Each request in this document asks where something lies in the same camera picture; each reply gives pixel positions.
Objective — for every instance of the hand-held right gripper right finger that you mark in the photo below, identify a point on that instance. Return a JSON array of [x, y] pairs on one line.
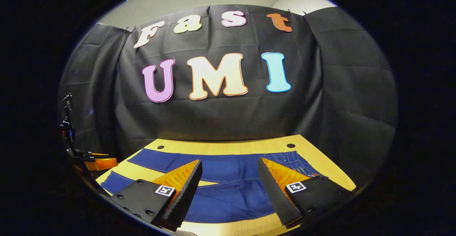
[[276, 196]]

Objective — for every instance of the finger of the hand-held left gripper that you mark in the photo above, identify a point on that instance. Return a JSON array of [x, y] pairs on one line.
[[98, 154], [101, 164]]

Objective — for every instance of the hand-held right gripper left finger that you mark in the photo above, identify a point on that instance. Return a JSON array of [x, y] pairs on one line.
[[185, 196]]

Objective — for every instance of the blue denim jeans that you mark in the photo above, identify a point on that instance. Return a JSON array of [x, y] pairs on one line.
[[231, 200]]

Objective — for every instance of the black backdrop cloth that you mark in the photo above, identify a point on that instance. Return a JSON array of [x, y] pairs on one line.
[[221, 118]]

